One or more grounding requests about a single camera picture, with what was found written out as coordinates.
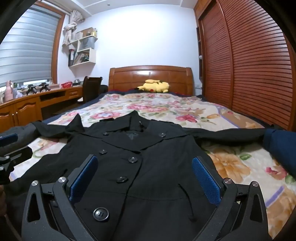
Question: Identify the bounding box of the dark grey garment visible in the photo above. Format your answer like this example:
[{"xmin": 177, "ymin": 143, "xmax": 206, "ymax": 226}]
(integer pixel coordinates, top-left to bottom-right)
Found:
[{"xmin": 0, "ymin": 123, "xmax": 40, "ymax": 149}]

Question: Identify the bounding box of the dark brown chair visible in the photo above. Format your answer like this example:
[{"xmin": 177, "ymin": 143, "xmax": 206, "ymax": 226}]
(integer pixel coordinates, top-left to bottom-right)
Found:
[{"xmin": 77, "ymin": 76, "xmax": 103, "ymax": 105}]

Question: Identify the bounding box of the yellow plush toy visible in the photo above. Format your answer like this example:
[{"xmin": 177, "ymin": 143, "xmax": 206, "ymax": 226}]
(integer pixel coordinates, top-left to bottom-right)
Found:
[{"xmin": 137, "ymin": 79, "xmax": 171, "ymax": 93}]

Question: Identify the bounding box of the grey window blind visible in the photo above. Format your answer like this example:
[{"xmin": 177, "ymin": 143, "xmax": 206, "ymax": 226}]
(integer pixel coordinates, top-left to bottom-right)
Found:
[{"xmin": 0, "ymin": 9, "xmax": 61, "ymax": 87}]

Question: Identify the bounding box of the white wall shelf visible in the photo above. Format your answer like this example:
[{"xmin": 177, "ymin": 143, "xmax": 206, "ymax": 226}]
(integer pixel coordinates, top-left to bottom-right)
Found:
[{"xmin": 68, "ymin": 27, "xmax": 97, "ymax": 67}]

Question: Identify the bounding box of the wooden desk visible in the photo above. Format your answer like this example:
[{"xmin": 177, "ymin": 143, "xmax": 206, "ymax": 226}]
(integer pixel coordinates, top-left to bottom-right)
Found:
[{"xmin": 0, "ymin": 85, "xmax": 85, "ymax": 129}]

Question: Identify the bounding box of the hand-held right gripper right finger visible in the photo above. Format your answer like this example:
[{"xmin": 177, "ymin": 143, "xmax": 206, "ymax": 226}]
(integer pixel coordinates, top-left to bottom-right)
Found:
[{"xmin": 191, "ymin": 156, "xmax": 275, "ymax": 241}]

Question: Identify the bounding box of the pink figure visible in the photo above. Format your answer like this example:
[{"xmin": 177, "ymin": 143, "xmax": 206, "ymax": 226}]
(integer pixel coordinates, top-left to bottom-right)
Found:
[{"xmin": 5, "ymin": 81, "xmax": 14, "ymax": 102}]

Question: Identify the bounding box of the navy blue garment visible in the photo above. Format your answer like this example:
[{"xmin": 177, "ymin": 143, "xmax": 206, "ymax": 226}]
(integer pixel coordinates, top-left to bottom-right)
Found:
[{"xmin": 264, "ymin": 128, "xmax": 296, "ymax": 169}]

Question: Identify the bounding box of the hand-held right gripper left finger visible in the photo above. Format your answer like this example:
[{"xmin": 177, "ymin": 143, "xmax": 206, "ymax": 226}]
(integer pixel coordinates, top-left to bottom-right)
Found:
[{"xmin": 21, "ymin": 154, "xmax": 99, "ymax": 241}]

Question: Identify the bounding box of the wooden louvered wardrobe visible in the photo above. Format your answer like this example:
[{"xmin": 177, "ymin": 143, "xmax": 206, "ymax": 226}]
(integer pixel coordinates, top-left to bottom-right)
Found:
[{"xmin": 194, "ymin": 0, "xmax": 294, "ymax": 131}]

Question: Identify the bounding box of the black buttoned coat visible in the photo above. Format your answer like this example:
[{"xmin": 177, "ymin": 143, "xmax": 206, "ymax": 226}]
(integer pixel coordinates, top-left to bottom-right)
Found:
[{"xmin": 9, "ymin": 111, "xmax": 266, "ymax": 241}]

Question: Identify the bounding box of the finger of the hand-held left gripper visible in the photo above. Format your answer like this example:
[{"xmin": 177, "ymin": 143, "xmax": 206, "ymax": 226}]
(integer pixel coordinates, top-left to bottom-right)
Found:
[
  {"xmin": 0, "ymin": 133, "xmax": 18, "ymax": 147},
  {"xmin": 0, "ymin": 147, "xmax": 33, "ymax": 186}
]

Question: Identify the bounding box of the cream hanging cloth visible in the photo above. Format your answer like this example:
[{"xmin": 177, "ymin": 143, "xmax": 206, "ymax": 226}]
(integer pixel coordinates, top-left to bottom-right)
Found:
[{"xmin": 62, "ymin": 10, "xmax": 87, "ymax": 46}]

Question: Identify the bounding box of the wooden bed headboard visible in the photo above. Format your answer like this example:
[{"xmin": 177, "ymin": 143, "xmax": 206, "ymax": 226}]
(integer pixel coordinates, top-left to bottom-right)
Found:
[{"xmin": 109, "ymin": 66, "xmax": 194, "ymax": 96}]

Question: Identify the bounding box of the floral blanket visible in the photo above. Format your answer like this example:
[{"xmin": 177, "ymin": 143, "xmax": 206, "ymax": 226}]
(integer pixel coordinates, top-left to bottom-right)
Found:
[{"xmin": 9, "ymin": 91, "xmax": 296, "ymax": 241}]

